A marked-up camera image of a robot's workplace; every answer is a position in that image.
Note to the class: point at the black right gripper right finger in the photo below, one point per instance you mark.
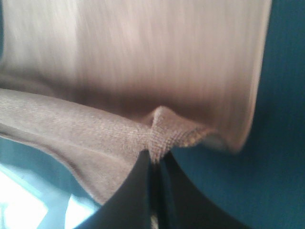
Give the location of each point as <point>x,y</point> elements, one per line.
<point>183,206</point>

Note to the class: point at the brown towel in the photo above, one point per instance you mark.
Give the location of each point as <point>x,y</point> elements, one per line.
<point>95,82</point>

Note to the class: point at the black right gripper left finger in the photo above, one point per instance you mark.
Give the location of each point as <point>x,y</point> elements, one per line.
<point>129,207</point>

